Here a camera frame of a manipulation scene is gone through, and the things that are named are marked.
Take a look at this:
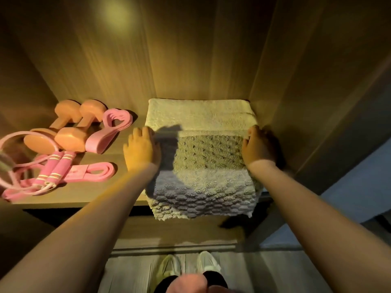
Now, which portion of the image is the person's left hand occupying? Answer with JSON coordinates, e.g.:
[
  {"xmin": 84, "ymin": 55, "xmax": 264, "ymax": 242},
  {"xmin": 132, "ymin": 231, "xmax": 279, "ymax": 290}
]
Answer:
[{"xmin": 123, "ymin": 126, "xmax": 162, "ymax": 173}]

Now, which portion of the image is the person's right hand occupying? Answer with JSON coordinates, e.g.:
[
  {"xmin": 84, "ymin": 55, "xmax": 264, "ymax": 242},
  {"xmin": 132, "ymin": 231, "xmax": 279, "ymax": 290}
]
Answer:
[{"xmin": 241, "ymin": 125, "xmax": 277, "ymax": 170}]

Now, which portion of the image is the grey textured towel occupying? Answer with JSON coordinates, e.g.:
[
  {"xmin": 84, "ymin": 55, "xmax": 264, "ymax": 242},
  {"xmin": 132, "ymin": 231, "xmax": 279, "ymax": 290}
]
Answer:
[{"xmin": 146, "ymin": 130, "xmax": 264, "ymax": 221}]

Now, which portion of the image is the person's right forearm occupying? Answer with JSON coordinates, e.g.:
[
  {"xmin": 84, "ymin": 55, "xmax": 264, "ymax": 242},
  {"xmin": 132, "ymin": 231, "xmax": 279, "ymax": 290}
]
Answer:
[{"xmin": 247, "ymin": 159, "xmax": 391, "ymax": 293}]

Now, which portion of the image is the person's left forearm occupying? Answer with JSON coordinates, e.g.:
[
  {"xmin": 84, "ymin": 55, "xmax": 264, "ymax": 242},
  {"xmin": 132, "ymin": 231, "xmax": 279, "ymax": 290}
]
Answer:
[{"xmin": 0, "ymin": 163, "xmax": 161, "ymax": 293}]

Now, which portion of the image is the pink heart-shaped hand gripper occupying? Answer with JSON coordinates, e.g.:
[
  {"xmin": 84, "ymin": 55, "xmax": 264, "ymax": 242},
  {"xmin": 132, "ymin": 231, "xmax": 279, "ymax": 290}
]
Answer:
[{"xmin": 85, "ymin": 108, "xmax": 134, "ymax": 155}]

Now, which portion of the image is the cream plain folded towel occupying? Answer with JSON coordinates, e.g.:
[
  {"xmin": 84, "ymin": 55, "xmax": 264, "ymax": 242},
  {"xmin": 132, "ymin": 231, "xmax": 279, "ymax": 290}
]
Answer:
[{"xmin": 145, "ymin": 98, "xmax": 258, "ymax": 138}]

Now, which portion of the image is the pink resistance band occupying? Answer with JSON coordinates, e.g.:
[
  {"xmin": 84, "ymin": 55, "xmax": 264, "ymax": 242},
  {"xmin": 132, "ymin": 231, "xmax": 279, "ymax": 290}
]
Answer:
[{"xmin": 1, "ymin": 162, "xmax": 116, "ymax": 202}]

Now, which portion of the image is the pink dumbbell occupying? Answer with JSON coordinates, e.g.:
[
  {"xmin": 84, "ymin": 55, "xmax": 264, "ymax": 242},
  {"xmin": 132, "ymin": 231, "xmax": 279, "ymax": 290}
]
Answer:
[
  {"xmin": 55, "ymin": 99, "xmax": 108, "ymax": 153},
  {"xmin": 23, "ymin": 99, "xmax": 82, "ymax": 155}
]

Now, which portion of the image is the wooden wardrobe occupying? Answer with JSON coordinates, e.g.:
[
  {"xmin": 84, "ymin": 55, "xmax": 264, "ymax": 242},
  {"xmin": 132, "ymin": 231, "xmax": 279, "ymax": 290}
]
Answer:
[{"xmin": 0, "ymin": 0, "xmax": 391, "ymax": 257}]

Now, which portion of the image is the person's right white shoe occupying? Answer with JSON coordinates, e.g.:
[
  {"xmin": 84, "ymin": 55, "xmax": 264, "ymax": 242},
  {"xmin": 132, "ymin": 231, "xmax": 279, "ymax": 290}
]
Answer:
[{"xmin": 196, "ymin": 251, "xmax": 222, "ymax": 274}]

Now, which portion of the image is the person's white shoe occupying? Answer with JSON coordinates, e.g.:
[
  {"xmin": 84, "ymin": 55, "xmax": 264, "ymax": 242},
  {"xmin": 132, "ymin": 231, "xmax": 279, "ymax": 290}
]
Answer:
[
  {"xmin": 157, "ymin": 254, "xmax": 182, "ymax": 282},
  {"xmin": 196, "ymin": 251, "xmax": 222, "ymax": 274}
]

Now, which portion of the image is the person's left white shoe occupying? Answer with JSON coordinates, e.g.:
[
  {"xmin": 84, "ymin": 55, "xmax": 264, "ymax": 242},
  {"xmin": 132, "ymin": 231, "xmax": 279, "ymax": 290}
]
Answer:
[{"xmin": 157, "ymin": 254, "xmax": 182, "ymax": 282}]

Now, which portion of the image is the pink jump rope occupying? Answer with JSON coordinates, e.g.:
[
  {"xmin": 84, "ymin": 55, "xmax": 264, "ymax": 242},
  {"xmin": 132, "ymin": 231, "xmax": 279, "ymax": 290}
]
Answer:
[{"xmin": 0, "ymin": 131, "xmax": 77, "ymax": 196}]

